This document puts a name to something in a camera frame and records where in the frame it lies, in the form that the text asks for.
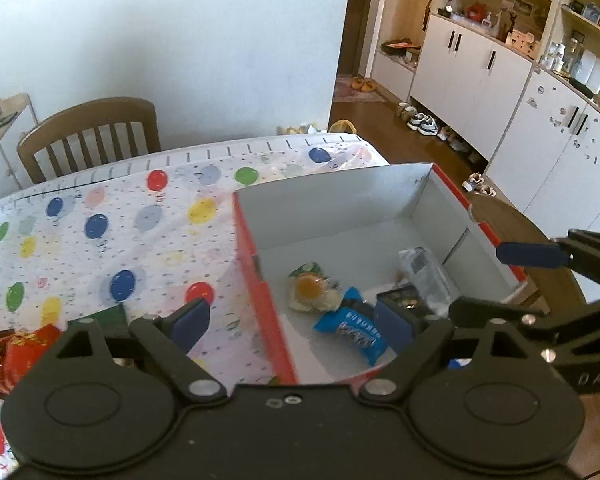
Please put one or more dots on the pair of sneakers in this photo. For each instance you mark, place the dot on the pair of sneakers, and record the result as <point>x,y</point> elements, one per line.
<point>423,124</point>

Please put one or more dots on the red foil snack bag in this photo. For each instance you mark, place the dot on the red foil snack bag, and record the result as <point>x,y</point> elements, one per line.
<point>19,351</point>

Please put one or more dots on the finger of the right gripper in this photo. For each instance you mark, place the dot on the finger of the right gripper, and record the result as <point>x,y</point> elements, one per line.
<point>533,255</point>
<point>466,312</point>

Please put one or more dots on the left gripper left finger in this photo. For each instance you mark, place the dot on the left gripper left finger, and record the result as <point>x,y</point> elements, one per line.
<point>164,346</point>

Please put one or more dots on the dark green snack packet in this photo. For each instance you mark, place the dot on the dark green snack packet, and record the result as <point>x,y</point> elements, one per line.
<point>113,317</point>

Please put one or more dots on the red white cardboard box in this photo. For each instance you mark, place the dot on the red white cardboard box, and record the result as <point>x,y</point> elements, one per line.
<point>354,224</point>

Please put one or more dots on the white cabinet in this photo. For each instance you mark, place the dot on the white cabinet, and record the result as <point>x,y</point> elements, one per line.
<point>519,82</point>

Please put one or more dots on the blue snack packet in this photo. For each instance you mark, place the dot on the blue snack packet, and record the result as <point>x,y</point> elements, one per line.
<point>355,320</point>

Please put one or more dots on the clear silver snack packet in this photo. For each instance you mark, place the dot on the clear silver snack packet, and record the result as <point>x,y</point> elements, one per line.
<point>421,268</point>

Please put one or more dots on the brown wooden chair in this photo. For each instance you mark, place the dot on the brown wooden chair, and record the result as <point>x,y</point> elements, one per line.
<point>89,135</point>

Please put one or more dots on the egg jelly snack packet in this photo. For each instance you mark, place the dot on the egg jelly snack packet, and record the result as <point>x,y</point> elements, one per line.
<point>311,289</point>

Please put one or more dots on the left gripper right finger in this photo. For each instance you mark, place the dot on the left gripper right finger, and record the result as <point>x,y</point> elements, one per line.
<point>417,335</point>

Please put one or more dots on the balloon pattern tablecloth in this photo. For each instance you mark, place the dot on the balloon pattern tablecloth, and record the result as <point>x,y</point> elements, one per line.
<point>150,234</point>

